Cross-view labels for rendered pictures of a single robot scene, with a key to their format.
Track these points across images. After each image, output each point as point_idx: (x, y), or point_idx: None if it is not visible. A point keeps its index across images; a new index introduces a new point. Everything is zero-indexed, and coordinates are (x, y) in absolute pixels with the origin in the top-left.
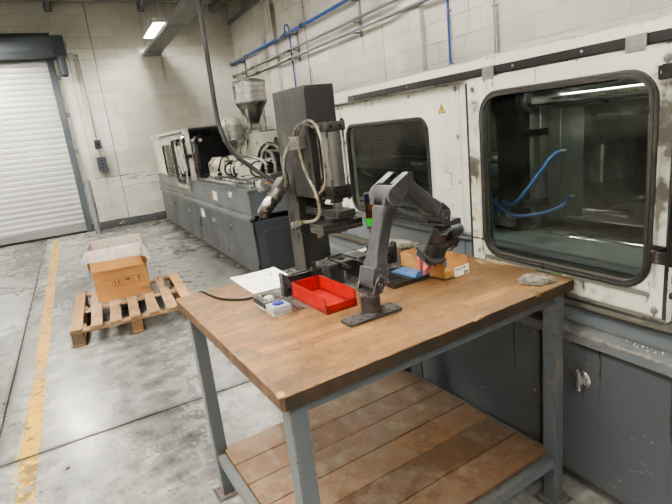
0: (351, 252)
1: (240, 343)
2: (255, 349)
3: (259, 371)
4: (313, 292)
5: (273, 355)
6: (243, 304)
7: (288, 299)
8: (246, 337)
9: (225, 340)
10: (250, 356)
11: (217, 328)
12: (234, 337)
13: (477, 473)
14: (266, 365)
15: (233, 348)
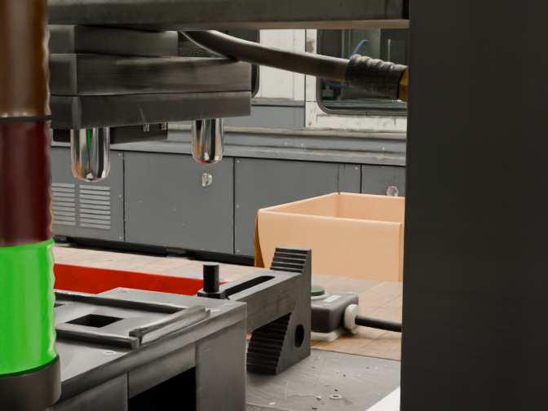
0: (78, 365)
1: (180, 267)
2: (121, 263)
3: (55, 249)
4: (74, 264)
5: (59, 261)
6: (397, 321)
7: (247, 346)
8: (187, 273)
9: (232, 267)
10: (112, 257)
11: (315, 278)
12: (221, 271)
13: None
14: (53, 253)
15: (179, 261)
